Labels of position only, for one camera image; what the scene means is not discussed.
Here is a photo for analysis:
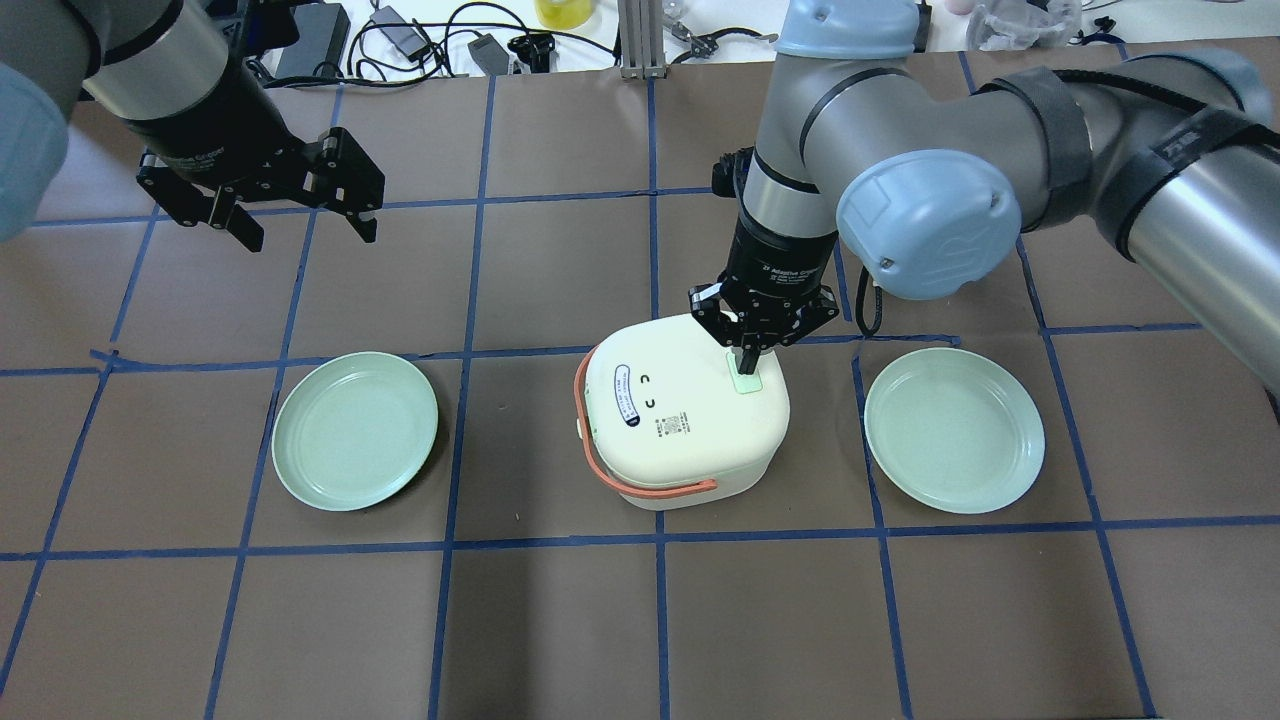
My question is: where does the metal clamp tool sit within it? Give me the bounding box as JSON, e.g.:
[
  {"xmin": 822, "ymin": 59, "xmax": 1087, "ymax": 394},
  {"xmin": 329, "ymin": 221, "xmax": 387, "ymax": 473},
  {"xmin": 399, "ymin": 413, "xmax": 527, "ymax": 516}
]
[{"xmin": 663, "ymin": 15, "xmax": 780, "ymax": 65}]

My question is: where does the yellow tape roll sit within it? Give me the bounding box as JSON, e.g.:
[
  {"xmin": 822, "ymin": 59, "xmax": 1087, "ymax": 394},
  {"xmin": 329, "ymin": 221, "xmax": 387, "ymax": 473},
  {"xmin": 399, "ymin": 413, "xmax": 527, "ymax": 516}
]
[{"xmin": 532, "ymin": 0, "xmax": 595, "ymax": 31}]

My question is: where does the aluminium frame post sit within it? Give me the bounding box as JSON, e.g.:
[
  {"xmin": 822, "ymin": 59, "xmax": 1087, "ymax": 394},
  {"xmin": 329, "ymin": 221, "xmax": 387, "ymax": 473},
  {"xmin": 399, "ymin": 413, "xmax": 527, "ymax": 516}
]
[{"xmin": 617, "ymin": 0, "xmax": 667, "ymax": 79}]

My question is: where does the light green plate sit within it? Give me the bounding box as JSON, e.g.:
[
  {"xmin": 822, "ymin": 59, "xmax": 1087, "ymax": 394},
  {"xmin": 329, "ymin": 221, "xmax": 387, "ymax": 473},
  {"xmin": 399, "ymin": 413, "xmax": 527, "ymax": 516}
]
[
  {"xmin": 865, "ymin": 347, "xmax": 1046, "ymax": 515},
  {"xmin": 271, "ymin": 351, "xmax": 439, "ymax": 512}
]

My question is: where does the left light green plate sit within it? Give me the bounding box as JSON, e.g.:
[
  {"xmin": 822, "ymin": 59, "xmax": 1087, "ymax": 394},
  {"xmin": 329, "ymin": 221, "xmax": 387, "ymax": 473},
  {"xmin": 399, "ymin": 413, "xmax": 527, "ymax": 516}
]
[{"xmin": 271, "ymin": 351, "xmax": 439, "ymax": 512}]

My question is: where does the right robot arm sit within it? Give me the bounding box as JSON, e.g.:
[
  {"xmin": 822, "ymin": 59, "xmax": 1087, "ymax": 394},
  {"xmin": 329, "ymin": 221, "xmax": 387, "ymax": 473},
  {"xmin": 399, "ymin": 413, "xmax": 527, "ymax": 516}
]
[{"xmin": 689, "ymin": 1, "xmax": 1279, "ymax": 389}]

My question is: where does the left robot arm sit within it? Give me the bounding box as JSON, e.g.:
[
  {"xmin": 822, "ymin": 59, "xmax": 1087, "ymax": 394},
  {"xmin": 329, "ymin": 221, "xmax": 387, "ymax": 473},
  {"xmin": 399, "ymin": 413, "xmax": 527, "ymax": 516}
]
[{"xmin": 1, "ymin": 1, "xmax": 385, "ymax": 252}]

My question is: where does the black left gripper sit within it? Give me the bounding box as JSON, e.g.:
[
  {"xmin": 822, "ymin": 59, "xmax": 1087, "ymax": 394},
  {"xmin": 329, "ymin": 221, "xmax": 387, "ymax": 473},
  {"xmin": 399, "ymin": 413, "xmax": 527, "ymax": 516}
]
[{"xmin": 124, "ymin": 67, "xmax": 385, "ymax": 252}]

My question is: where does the cream rice cooker orange handle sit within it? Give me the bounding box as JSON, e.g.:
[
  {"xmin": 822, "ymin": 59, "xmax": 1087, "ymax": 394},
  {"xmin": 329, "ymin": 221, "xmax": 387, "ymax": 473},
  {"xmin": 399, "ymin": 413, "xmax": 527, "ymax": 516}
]
[{"xmin": 573, "ymin": 313, "xmax": 791, "ymax": 512}]

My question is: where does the black power adapter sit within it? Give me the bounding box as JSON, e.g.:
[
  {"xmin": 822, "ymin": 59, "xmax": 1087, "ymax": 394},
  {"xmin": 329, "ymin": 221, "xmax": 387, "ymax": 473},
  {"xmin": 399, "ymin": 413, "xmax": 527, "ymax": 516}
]
[{"xmin": 275, "ymin": 3, "xmax": 349, "ymax": 78}]

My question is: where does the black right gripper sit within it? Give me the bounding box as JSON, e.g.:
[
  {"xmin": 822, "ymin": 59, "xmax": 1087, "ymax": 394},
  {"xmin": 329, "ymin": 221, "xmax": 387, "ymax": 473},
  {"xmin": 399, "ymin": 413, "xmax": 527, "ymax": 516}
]
[{"xmin": 687, "ymin": 215, "xmax": 840, "ymax": 375}]

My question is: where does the right light green plate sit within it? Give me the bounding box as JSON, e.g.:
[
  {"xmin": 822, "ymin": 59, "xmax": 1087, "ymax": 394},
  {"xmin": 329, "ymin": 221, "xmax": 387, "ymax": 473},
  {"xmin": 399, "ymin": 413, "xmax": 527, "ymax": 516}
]
[{"xmin": 865, "ymin": 347, "xmax": 1046, "ymax": 515}]

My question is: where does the black cable bundle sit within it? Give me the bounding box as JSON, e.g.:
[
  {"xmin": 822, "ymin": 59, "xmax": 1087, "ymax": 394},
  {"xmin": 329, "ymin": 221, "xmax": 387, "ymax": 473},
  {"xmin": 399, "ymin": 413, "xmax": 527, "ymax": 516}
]
[{"xmin": 346, "ymin": 0, "xmax": 621, "ymax": 88}]

